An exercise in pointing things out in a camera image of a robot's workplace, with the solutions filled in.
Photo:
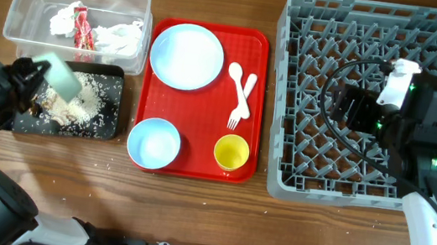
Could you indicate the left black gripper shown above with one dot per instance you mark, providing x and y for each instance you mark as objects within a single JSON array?
[{"x": 10, "y": 80}]

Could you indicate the red serving tray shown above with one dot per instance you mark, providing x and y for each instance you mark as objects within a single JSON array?
[{"x": 201, "y": 116}]

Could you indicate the light blue small bowl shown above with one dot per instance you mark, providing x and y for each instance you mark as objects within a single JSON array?
[{"x": 153, "y": 143}]

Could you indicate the rice and food scraps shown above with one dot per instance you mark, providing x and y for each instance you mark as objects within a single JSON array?
[{"x": 77, "y": 104}]

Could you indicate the grey dishwasher rack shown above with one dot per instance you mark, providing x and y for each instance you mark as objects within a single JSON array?
[{"x": 306, "y": 163}]

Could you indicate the crumpled white tissue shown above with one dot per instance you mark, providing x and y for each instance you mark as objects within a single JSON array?
[
  {"x": 121, "y": 39},
  {"x": 63, "y": 23}
]

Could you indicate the white plastic spoon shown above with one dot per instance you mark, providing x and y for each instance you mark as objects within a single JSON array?
[{"x": 235, "y": 72}]

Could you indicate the yellow cup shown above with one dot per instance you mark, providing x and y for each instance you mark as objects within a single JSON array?
[{"x": 231, "y": 152}]

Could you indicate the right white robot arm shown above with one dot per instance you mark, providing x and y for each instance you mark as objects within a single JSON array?
[{"x": 407, "y": 129}]

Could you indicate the black food waste tray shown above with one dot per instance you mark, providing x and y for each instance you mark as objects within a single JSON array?
[{"x": 87, "y": 122}]

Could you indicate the red snack wrapper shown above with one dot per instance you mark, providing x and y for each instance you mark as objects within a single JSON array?
[{"x": 83, "y": 36}]

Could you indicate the green bowl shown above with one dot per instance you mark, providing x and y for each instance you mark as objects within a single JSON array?
[{"x": 60, "y": 76}]

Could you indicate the clear plastic waste bin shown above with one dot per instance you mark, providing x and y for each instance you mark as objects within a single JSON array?
[{"x": 27, "y": 25}]

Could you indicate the light blue plate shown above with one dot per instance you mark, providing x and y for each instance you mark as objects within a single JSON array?
[{"x": 187, "y": 57}]

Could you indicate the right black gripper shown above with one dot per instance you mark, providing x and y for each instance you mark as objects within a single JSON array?
[{"x": 364, "y": 101}]

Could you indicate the crumpled white tissue left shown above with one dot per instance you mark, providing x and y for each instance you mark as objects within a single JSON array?
[{"x": 63, "y": 23}]

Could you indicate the crumpled white tissue right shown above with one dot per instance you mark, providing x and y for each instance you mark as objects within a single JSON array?
[{"x": 121, "y": 39}]

